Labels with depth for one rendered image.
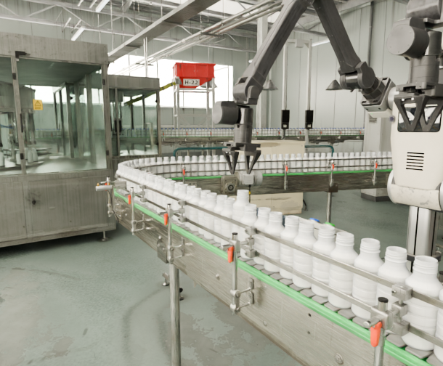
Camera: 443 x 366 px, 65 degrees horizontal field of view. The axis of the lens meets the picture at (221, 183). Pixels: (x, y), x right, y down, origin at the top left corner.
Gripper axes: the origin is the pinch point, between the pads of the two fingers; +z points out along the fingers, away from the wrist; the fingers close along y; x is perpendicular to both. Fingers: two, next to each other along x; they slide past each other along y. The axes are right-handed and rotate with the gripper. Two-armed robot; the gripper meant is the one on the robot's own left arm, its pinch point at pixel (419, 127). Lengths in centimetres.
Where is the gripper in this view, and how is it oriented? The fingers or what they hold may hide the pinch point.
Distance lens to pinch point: 89.3
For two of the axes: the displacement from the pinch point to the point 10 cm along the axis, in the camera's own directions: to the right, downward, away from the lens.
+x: -5.4, -1.2, 8.4
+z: 0.0, 9.9, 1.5
